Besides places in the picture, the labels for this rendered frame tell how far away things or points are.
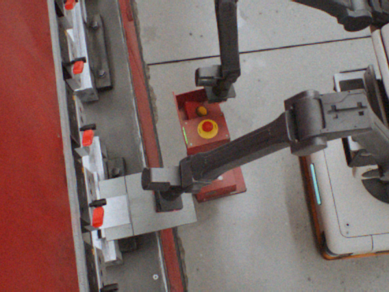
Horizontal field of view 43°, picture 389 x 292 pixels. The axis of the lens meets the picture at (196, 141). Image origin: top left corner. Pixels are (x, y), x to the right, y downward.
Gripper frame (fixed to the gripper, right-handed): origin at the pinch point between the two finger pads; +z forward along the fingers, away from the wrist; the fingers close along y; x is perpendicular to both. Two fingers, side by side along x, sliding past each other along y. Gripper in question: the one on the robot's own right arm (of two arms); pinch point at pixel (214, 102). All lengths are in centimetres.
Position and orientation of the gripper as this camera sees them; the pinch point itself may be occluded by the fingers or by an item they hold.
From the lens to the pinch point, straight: 180.4
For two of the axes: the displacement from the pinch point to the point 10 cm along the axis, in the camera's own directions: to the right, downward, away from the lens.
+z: -1.7, 4.1, 9.0
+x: 2.3, 9.0, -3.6
